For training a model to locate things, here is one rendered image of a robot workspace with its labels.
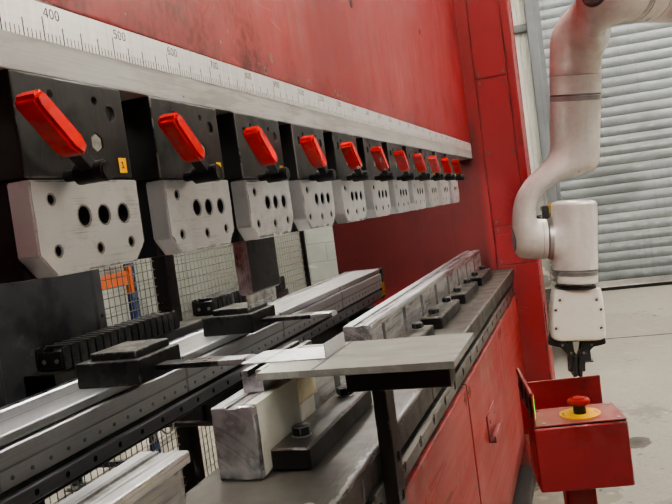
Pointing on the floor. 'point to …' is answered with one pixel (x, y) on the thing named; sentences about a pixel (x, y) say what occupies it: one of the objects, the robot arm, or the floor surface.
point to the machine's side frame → (470, 190)
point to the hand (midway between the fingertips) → (576, 365)
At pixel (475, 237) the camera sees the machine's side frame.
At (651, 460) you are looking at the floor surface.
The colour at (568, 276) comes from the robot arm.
